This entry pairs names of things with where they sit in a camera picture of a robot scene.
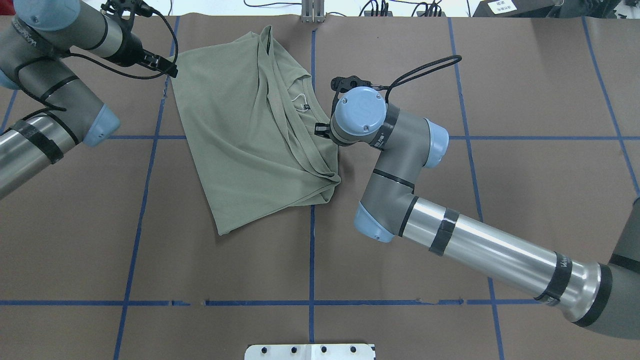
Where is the white camera stand pedestal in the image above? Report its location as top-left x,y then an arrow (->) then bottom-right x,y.
244,342 -> 377,360

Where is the brown paper table cover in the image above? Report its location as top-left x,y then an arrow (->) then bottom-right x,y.
1,13 -> 639,360

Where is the olive green long-sleeve shirt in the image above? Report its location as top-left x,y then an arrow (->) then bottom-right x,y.
172,25 -> 341,236

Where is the aluminium frame post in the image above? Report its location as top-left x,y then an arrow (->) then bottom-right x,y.
300,0 -> 326,24

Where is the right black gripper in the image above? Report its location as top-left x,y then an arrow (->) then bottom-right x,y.
314,75 -> 373,139

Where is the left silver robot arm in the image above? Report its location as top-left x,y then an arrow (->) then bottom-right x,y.
0,0 -> 178,198

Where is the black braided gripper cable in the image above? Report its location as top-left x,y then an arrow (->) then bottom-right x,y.
370,54 -> 463,104

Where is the white label black box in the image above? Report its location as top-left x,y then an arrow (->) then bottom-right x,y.
487,0 -> 518,16

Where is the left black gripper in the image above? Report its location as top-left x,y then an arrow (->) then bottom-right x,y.
100,0 -> 179,79

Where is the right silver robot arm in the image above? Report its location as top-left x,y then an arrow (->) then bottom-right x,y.
315,76 -> 639,340

